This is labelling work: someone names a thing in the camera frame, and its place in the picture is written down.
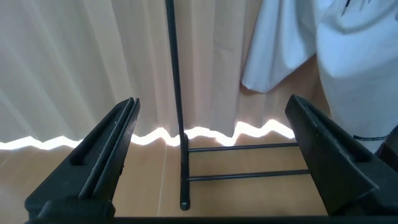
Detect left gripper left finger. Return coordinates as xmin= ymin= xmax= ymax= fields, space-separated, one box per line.
xmin=24 ymin=97 xmax=141 ymax=218

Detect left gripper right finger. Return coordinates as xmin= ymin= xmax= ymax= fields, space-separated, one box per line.
xmin=284 ymin=94 xmax=398 ymax=217

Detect pale grey shorts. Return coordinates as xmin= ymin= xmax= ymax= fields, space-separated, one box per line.
xmin=241 ymin=0 xmax=398 ymax=154

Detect black clothes rack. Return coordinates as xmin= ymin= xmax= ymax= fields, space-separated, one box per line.
xmin=164 ymin=0 xmax=311 ymax=212

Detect beige curtain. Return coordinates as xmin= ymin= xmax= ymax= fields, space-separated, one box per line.
xmin=0 ymin=0 xmax=331 ymax=151

